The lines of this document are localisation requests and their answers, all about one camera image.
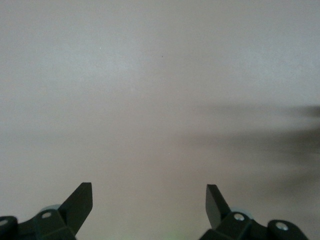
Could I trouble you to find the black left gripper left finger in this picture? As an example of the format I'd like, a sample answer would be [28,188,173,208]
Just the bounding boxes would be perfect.
[0,182,94,240]

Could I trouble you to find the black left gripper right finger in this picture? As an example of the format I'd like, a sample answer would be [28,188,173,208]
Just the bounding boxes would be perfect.
[199,184,310,240]

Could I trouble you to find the brown table cover cloth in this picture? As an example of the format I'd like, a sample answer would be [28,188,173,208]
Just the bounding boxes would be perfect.
[0,0,320,240]

